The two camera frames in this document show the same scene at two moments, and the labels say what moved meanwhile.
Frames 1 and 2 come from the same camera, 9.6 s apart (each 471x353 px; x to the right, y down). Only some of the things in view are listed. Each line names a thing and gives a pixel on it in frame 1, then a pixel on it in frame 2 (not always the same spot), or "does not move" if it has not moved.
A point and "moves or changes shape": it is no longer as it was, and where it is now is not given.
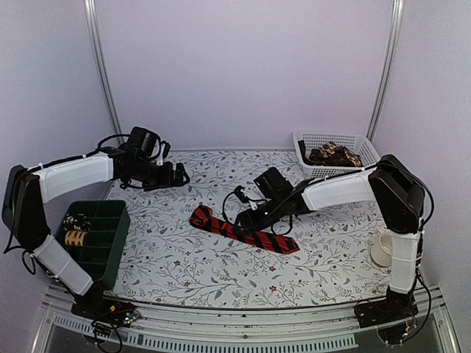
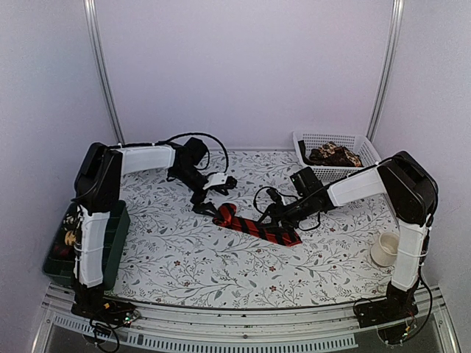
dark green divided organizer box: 96,233 does not move
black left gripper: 169,180 → 202,207
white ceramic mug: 382,254 does not move
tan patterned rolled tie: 73,237 does not move
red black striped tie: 202,218 moves or changes shape
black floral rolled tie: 76,222 does not move
